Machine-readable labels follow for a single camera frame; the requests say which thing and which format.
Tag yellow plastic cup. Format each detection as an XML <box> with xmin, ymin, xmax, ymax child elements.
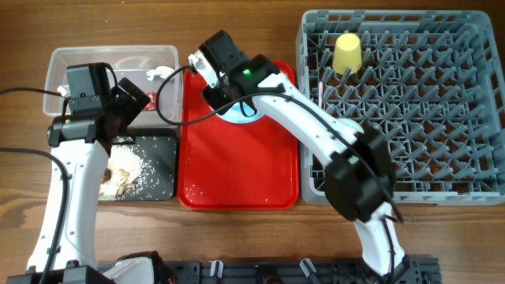
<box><xmin>332</xmin><ymin>33</ymin><xmax>362</xmax><ymax>75</ymax></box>

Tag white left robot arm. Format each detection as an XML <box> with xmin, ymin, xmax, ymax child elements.
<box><xmin>6</xmin><ymin>78</ymin><xmax>168</xmax><ymax>283</ymax></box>

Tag red plastic tray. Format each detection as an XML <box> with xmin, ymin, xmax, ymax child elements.
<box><xmin>177</xmin><ymin>72</ymin><xmax>300</xmax><ymax>210</ymax></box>

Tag light blue plate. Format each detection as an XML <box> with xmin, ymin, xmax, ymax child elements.
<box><xmin>217</xmin><ymin>103</ymin><xmax>264</xmax><ymax>124</ymax></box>

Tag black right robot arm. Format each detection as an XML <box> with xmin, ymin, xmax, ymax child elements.
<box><xmin>193</xmin><ymin>52</ymin><xmax>406</xmax><ymax>282</ymax></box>

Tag red snack wrapper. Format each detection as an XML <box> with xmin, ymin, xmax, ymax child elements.
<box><xmin>144</xmin><ymin>92</ymin><xmax>158</xmax><ymax>111</ymax></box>

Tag white tissue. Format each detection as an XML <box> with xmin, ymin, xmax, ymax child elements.
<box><xmin>146</xmin><ymin>65</ymin><xmax>174</xmax><ymax>81</ymax></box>

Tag black waste tray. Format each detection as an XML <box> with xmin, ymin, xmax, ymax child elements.
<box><xmin>96</xmin><ymin>127</ymin><xmax>178</xmax><ymax>202</ymax></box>

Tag rice and food scraps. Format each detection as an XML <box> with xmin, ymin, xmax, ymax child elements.
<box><xmin>97</xmin><ymin>137</ymin><xmax>174</xmax><ymax>201</ymax></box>

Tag green bowl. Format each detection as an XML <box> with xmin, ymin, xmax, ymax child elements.
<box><xmin>338</xmin><ymin>118</ymin><xmax>364</xmax><ymax>133</ymax></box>

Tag clear plastic bin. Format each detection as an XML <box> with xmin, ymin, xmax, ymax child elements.
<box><xmin>43</xmin><ymin>44</ymin><xmax>185</xmax><ymax>132</ymax></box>

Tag white plastic fork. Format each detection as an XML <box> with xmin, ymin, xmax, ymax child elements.
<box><xmin>318</xmin><ymin>81</ymin><xmax>324</xmax><ymax>109</ymax></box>

